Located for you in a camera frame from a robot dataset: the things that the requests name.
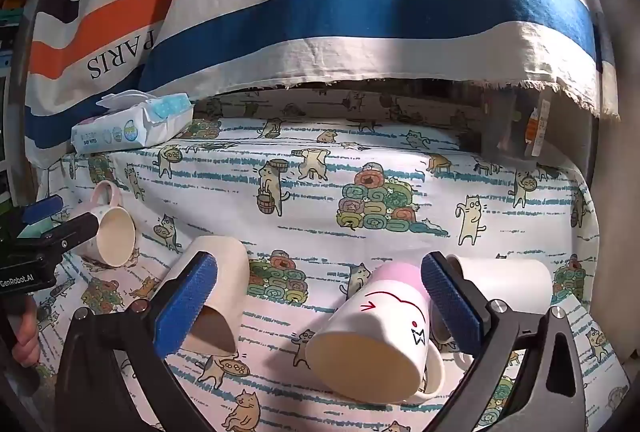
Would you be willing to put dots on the cat printed cloth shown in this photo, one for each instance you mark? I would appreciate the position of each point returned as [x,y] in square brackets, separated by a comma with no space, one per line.
[350,151]

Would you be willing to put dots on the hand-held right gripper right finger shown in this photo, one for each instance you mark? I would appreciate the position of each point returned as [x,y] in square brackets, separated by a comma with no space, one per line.
[451,307]

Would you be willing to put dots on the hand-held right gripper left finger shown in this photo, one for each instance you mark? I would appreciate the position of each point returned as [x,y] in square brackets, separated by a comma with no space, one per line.
[186,307]

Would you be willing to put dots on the beige cup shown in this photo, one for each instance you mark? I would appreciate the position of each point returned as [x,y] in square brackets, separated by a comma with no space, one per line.
[226,272]

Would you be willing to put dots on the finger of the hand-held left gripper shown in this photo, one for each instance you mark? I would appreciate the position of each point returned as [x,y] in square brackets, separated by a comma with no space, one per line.
[43,208]
[75,230]

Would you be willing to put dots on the white pink cup with face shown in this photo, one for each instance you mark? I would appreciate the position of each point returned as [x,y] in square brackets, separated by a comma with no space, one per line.
[380,332]

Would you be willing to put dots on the person's left hand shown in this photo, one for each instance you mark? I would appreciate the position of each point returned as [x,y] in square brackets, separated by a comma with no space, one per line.
[27,337]

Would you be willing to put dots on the striped blanket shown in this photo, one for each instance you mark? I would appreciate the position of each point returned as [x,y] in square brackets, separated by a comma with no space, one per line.
[350,1]

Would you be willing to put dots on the clear plastic box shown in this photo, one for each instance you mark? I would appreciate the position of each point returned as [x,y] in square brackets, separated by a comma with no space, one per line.
[520,126]

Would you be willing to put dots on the wet wipes pack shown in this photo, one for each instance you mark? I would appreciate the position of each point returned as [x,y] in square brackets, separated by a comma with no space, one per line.
[125,129]

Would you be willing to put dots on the plain white cup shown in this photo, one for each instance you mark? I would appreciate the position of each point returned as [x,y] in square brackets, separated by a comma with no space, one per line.
[505,287]

